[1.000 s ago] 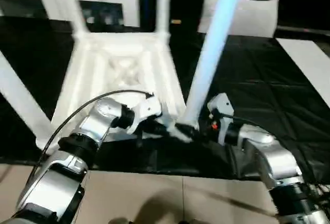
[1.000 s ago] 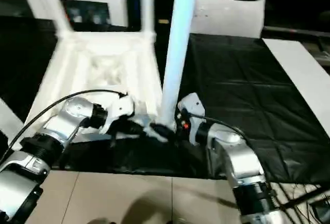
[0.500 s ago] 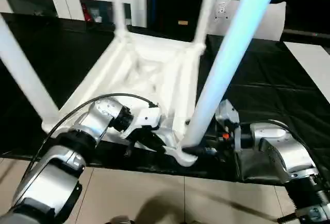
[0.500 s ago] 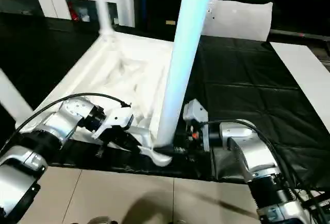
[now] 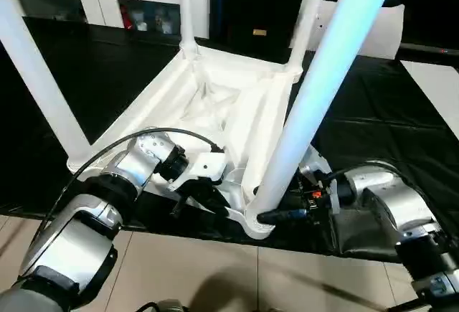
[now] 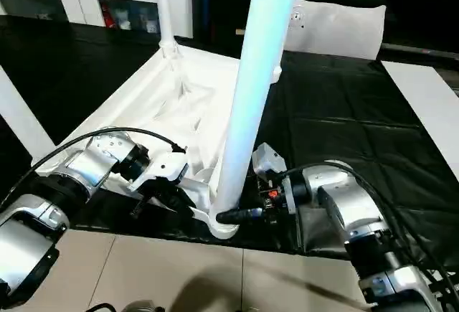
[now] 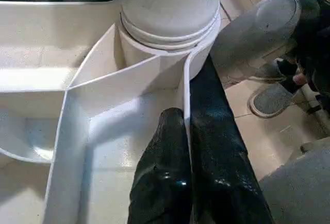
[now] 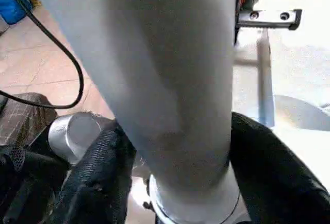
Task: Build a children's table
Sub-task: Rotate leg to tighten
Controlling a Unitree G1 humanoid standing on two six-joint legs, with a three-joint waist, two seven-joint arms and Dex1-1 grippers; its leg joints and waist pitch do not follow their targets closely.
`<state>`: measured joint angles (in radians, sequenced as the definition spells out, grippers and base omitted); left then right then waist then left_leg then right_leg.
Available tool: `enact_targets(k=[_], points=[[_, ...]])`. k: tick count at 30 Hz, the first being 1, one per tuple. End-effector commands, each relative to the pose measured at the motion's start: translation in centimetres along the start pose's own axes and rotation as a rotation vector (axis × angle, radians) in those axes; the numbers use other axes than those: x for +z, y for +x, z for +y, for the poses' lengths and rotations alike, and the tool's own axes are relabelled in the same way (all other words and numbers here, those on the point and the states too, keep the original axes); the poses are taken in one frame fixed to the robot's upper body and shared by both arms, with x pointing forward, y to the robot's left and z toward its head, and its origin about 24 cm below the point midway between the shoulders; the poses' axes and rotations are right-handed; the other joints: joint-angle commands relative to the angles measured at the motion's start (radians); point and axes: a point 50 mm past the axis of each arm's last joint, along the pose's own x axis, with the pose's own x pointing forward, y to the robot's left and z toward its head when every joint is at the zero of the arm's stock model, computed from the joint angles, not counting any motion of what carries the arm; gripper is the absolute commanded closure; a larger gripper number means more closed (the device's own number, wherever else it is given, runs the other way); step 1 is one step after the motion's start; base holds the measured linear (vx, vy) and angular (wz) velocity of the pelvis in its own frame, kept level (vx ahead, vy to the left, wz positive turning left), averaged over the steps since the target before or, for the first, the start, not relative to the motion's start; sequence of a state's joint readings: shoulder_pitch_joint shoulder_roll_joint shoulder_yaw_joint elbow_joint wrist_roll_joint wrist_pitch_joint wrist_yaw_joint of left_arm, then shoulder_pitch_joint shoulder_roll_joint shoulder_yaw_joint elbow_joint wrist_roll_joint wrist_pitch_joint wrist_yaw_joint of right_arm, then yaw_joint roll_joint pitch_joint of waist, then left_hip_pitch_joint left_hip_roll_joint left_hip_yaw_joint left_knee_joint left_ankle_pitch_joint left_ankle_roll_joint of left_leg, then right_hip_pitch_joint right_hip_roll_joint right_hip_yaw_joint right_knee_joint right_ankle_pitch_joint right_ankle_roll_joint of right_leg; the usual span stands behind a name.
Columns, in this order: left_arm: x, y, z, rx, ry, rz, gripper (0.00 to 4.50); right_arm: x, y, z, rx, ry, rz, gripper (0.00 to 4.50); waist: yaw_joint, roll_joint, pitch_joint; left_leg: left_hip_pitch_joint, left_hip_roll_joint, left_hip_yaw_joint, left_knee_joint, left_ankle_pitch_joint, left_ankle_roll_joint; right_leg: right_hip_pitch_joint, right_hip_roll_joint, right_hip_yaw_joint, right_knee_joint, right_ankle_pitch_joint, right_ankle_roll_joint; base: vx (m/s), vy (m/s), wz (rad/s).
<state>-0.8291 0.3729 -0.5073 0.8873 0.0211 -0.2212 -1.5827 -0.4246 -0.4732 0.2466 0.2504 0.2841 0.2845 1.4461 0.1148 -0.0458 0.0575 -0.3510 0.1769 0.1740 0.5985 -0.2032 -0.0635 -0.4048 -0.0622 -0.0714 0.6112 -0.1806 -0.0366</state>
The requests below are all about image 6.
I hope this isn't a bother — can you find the white plastic table top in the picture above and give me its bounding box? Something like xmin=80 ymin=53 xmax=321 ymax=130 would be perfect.
xmin=30 ymin=37 xmax=284 ymax=241

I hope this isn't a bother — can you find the black table mat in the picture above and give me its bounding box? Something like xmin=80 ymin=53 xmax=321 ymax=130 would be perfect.
xmin=0 ymin=16 xmax=459 ymax=273

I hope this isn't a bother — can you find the white flat board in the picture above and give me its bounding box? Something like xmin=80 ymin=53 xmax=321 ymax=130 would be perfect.
xmin=379 ymin=59 xmax=459 ymax=175

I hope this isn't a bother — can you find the black cabinet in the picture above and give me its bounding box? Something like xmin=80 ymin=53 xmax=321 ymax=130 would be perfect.
xmin=191 ymin=0 xmax=252 ymax=58

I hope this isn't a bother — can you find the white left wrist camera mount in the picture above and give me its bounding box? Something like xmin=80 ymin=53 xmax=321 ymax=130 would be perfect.
xmin=127 ymin=150 xmax=189 ymax=193

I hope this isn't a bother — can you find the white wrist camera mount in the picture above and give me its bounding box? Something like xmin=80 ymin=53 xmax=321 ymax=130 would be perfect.
xmin=127 ymin=150 xmax=189 ymax=193
xmin=250 ymin=142 xmax=297 ymax=216

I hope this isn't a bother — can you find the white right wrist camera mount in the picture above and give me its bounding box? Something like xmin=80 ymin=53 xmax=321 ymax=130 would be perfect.
xmin=250 ymin=142 xmax=297 ymax=216

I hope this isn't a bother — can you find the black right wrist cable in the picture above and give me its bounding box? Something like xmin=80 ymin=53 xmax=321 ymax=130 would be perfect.
xmin=272 ymin=161 xmax=459 ymax=291

